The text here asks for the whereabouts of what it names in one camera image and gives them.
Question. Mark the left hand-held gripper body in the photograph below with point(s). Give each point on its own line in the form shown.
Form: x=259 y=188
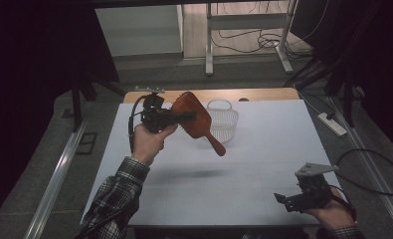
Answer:
x=154 y=116

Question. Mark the metal floor rail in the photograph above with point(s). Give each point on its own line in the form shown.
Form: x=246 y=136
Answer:
x=379 y=195
x=56 y=179

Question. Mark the white plastic mesh basket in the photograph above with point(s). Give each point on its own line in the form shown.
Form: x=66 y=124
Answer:
x=225 y=126

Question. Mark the black floor socket plate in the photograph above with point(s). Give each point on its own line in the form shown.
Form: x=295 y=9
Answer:
x=86 y=143

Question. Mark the white power strip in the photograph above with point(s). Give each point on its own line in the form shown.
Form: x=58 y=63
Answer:
x=332 y=124

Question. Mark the dark curtain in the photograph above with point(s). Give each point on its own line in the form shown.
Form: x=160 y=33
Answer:
x=35 y=66
x=376 y=66

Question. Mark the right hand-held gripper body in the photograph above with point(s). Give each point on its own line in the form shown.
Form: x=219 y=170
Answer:
x=313 y=195

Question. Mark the black tripod stand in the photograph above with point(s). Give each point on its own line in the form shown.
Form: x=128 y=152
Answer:
x=76 y=106
x=349 y=99

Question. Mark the white metal desk frame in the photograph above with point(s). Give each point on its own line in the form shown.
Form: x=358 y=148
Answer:
x=209 y=49

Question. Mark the white paper table cover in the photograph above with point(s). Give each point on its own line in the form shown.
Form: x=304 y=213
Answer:
x=243 y=179

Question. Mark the wooden paddle hairbrush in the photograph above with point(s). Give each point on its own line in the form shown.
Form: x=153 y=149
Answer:
x=200 y=129

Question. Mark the person's left hand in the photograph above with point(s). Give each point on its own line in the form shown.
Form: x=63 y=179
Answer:
x=147 y=142

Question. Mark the white cabinet panel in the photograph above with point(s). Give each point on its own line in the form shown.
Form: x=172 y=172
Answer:
x=137 y=33

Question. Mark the person's right hand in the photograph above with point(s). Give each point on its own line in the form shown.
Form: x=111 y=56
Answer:
x=333 y=215

